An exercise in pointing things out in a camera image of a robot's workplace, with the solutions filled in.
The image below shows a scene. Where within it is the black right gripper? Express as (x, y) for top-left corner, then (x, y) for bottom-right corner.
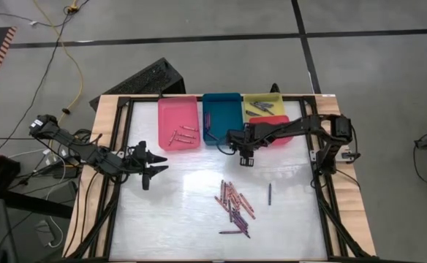
(227, 127), (260, 167)

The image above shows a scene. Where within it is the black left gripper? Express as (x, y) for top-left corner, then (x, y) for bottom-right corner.
(127, 140), (170, 191)

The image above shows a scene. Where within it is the red plastic bin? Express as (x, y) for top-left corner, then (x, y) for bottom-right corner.
(248, 115), (295, 146)

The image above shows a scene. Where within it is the teal blue plastic bin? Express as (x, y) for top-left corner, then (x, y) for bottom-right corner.
(201, 92), (245, 146)

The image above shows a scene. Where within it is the pink plastic bin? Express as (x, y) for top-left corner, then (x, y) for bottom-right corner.
(157, 96), (203, 151)

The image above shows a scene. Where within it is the yellow plastic bin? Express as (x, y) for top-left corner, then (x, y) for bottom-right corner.
(243, 92), (286, 118)

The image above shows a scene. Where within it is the power strip with adapters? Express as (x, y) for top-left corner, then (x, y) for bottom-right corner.
(41, 145), (81, 180)

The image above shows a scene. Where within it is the grey power adapter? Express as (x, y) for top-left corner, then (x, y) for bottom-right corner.
(34, 218), (59, 248)

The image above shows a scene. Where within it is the silver metal bracket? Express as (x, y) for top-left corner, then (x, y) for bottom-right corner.
(336, 148), (361, 162)

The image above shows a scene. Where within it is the white cable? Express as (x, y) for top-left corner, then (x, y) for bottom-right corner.
(8, 148), (68, 249)

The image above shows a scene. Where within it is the yellow cable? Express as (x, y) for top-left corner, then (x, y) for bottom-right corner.
(32, 0), (85, 123)

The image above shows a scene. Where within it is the black floor cable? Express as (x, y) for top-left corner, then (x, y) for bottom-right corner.
(0, 0), (90, 154)

